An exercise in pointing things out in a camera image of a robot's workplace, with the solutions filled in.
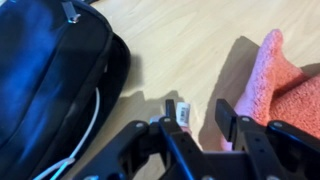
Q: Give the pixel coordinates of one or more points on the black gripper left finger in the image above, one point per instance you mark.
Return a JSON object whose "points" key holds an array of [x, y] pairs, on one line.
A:
{"points": [[170, 109]]}

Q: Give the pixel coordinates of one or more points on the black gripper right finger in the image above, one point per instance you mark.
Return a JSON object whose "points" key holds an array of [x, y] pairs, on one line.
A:
{"points": [[226, 117]]}

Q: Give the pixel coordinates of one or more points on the nail polish bottle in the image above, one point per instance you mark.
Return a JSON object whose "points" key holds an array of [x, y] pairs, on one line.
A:
{"points": [[180, 123]]}

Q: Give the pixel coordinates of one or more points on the orange towel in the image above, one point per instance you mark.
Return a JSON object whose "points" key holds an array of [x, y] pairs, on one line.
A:
{"points": [[279, 90]]}

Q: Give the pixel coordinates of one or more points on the dark blue pouch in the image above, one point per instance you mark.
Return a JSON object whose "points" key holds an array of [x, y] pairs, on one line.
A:
{"points": [[62, 69]]}

